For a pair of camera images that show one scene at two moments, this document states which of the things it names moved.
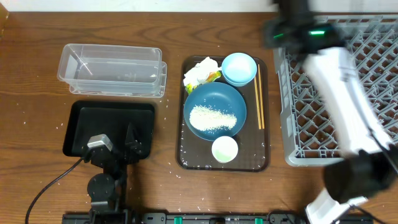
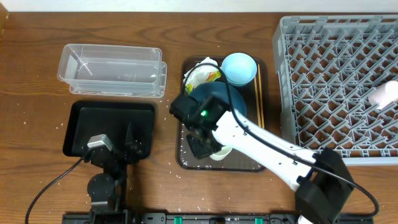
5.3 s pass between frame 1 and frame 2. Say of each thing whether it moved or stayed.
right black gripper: moved
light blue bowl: stayed
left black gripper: stayed
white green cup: moved
